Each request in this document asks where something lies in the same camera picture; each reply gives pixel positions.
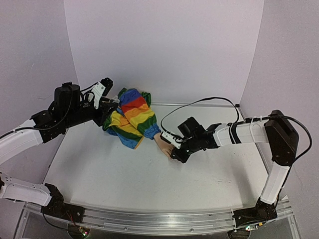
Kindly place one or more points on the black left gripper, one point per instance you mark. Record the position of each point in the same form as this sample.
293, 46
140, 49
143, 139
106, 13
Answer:
105, 106

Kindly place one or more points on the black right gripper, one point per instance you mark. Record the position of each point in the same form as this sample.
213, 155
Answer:
179, 153

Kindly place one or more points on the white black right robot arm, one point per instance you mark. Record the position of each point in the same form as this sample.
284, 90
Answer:
275, 130

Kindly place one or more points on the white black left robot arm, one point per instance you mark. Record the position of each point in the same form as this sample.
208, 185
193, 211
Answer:
71, 106

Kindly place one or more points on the mannequin hand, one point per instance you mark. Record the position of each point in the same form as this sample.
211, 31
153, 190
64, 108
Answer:
165, 147

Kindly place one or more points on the rainbow striped cloth sleeve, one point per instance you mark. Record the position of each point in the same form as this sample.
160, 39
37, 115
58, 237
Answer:
133, 120

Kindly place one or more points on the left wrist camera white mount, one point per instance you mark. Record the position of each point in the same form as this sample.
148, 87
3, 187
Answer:
100, 89

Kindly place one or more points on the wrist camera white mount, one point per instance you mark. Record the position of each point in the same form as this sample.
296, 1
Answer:
100, 89
176, 140

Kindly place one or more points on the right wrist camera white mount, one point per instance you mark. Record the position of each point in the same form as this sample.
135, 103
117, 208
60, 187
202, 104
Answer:
176, 140

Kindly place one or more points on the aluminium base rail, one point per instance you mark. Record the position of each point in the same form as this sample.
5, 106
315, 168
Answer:
172, 224

